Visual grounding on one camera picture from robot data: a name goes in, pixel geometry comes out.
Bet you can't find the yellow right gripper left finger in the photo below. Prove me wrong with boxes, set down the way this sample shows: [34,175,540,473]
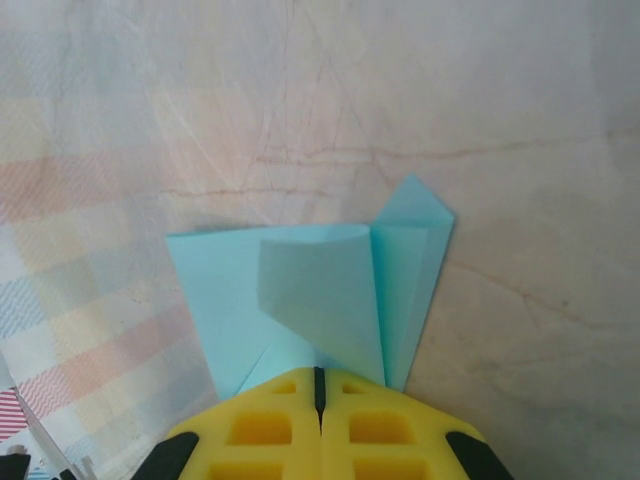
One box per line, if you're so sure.
[134,367,321,480]

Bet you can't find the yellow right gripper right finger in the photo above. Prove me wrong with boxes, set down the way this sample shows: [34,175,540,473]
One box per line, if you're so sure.
[314,367,511,480]

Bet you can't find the teal cloth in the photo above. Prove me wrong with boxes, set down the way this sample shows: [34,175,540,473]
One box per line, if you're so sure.
[164,172,459,401]

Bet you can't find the aluminium side rail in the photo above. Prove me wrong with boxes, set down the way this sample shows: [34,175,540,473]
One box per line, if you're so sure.
[0,349,96,480]

